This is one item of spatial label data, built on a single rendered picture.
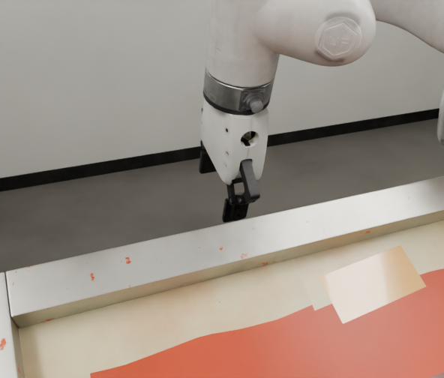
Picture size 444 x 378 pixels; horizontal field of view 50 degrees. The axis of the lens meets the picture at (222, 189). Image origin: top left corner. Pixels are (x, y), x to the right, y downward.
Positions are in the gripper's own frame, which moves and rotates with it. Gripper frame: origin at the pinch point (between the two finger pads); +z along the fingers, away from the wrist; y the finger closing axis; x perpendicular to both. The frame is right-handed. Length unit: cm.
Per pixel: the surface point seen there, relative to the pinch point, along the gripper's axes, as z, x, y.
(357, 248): -7.4, -7.3, -18.2
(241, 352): -5.8, 7.9, -24.3
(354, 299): -6.2, -4.5, -22.9
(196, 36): 133, -99, 278
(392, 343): -4.9, -6.3, -27.5
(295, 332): -5.8, 2.5, -24.1
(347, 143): 225, -237, 227
